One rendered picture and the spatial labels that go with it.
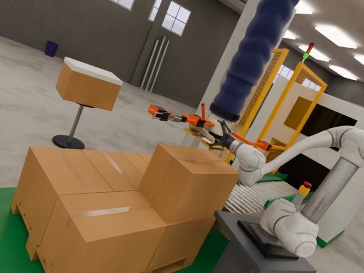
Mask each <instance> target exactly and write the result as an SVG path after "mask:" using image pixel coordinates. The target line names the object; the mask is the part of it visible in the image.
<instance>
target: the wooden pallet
mask: <svg viewBox="0 0 364 273"><path fill-rule="evenodd" d="M10 207H11V210H12V212H13V215H17V214H21V215H22V218H23V220H24V222H25V225H26V227H27V229H28V232H29V237H28V240H27V243H26V245H25V246H26V249H27V251H28V254H29V257H30V259H31V261H37V260H40V261H41V263H42V266H43V268H44V271H45V273H50V271H49V269H48V266H47V264H46V262H45V259H44V257H43V255H42V252H41V249H40V247H39V245H38V243H37V240H36V238H35V236H34V233H33V231H32V229H31V226H30V224H29V222H28V219H27V217H26V215H25V213H24V210H23V207H22V205H21V203H20V200H19V198H18V196H17V194H16V192H15V193H14V197H13V199H12V202H11V205H10ZM197 254H198V252H196V253H194V254H191V255H188V256H186V257H183V258H180V259H177V260H175V261H171V262H168V263H166V264H163V265H160V266H157V267H155V268H151V269H149V270H145V271H143V272H140V273H172V272H175V271H177V270H180V269H182V268H185V267H188V266H190V265H192V263H193V261H194V259H195V258H196V256H197Z"/></svg>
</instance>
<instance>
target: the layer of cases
mask: <svg viewBox="0 0 364 273"><path fill-rule="evenodd" d="M151 158H152V155H151V154H143V153H127V152H111V151H95V150H85V149H69V148H53V147H36V146H29V149H28V153H27V156H26V159H25V162H24V165H23V169H22V172H21V175H20V178H19V181H18V185H17V188H16V194H17V196H18V198H19V201H20V203H21V205H22V207H23V210H24V213H25V215H26V217H27V219H28V222H29V224H30V226H31V229H32V231H33V233H34V236H35V238H36V240H37V243H38V245H39V247H40V249H41V252H42V255H43V257H44V259H45V262H46V264H47V266H48V269H49V271H50V273H140V272H143V271H145V270H149V269H151V268H155V267H158V266H160V265H163V264H166V263H168V262H171V261H175V260H177V259H180V258H183V257H186V256H188V255H191V254H194V253H196V252H198V251H199V250H200V248H201V246H202V244H203V242H204V240H205V238H206V237H207V235H208V233H209V232H210V230H211V228H212V226H213V224H214V222H215V220H216V218H215V216H208V217H203V218H197V219H190V220H185V221H180V222H175V223H167V221H166V220H164V219H163V217H162V216H161V215H160V214H159V212H158V211H157V210H156V209H155V208H154V207H153V206H152V204H151V203H150V202H149V201H148V200H147V199H146V198H145V196H144V195H143V194H142V193H141V192H140V191H139V190H138V187H139V185H140V183H141V180H142V178H143V176H144V174H145V172H146V169H147V167H148V164H149V163H150V160H151Z"/></svg>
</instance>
